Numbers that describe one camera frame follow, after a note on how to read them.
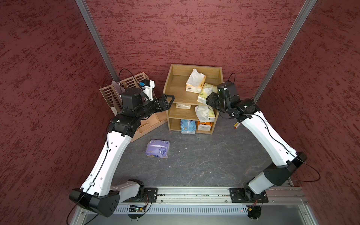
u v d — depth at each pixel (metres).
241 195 0.73
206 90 0.74
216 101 0.63
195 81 0.79
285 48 0.88
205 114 0.83
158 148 0.85
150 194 0.74
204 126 0.95
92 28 0.79
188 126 0.97
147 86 0.56
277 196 0.76
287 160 0.41
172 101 0.61
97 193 0.36
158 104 0.55
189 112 0.90
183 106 0.90
